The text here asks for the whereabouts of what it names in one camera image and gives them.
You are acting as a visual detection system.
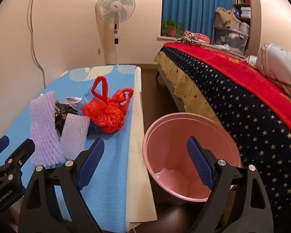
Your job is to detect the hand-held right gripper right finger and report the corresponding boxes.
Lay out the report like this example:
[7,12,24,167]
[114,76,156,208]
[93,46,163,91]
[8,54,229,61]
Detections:
[186,136,274,233]

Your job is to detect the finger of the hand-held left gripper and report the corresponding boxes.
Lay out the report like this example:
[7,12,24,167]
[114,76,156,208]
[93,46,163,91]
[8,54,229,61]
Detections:
[0,139,36,182]
[0,136,10,167]

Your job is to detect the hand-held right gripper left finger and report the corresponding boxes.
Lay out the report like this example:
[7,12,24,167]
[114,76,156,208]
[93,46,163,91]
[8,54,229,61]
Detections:
[18,137,105,233]

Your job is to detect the small foam fruit net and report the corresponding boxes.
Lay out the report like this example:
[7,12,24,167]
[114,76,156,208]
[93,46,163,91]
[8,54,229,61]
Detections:
[59,113,91,161]

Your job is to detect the pink plastic basin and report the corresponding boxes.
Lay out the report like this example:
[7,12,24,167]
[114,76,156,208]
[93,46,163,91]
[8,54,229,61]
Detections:
[143,113,242,203]

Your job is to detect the large foam fruit net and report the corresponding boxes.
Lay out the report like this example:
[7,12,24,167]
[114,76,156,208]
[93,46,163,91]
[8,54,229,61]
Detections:
[29,90,65,168]

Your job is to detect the red plastic bag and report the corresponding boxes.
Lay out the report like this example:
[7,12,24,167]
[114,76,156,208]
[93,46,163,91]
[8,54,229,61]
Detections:
[82,76,134,134]

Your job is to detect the black snack packet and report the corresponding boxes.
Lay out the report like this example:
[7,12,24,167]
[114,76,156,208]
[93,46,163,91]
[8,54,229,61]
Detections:
[54,102,78,136]

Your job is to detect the blue plastic bag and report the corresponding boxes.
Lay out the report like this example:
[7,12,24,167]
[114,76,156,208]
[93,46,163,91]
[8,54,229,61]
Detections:
[81,87,132,132]

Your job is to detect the white paper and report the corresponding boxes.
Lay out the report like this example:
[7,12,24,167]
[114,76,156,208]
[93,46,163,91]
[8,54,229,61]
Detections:
[64,96,83,108]

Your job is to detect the blue printed mat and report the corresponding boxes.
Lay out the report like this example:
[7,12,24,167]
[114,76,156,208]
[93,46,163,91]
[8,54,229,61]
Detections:
[0,64,139,233]

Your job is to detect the white table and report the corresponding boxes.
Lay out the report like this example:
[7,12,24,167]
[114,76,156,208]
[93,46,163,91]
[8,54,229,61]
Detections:
[125,65,158,231]

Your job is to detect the bed with starry blanket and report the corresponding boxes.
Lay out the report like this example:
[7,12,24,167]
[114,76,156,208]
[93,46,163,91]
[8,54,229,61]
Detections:
[159,46,291,219]

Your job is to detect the yellow star bedsheet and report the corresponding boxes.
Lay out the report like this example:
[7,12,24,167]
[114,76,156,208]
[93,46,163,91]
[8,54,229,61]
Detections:
[154,52,221,124]

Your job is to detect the red blanket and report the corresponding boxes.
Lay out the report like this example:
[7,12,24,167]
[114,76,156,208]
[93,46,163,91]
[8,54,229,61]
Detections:
[164,42,291,142]

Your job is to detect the black white striped cloth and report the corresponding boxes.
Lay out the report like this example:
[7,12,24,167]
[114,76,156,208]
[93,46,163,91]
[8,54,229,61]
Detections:
[175,35,202,47]

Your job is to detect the large clear storage box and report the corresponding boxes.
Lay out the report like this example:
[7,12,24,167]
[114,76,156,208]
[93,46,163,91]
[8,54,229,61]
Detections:
[213,28,249,54]

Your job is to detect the pink folded clothes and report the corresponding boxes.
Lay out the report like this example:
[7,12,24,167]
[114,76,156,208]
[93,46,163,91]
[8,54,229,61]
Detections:
[184,30,210,43]

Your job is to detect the plaid pillow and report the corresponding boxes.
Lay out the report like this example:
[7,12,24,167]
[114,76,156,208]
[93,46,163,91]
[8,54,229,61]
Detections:
[255,42,291,93]

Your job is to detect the potted green plant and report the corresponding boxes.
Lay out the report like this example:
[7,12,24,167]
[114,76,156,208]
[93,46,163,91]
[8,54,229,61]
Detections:
[161,21,184,38]

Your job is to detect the khaki jacket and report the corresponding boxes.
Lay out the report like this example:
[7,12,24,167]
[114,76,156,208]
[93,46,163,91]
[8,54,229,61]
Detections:
[215,7,242,29]

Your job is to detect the blue curtain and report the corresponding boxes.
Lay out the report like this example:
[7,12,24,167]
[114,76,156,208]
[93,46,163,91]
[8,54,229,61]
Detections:
[162,0,233,44]

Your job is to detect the wooden bookshelf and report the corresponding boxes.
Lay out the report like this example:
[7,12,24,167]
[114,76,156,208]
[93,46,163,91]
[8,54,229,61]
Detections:
[230,0,261,56]

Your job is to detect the white standing fan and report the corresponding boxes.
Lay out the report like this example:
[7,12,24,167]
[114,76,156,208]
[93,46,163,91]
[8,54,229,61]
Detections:
[95,0,136,66]

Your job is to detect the grey wall cable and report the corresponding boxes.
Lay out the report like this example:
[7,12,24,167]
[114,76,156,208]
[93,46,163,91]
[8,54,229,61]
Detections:
[27,0,48,90]

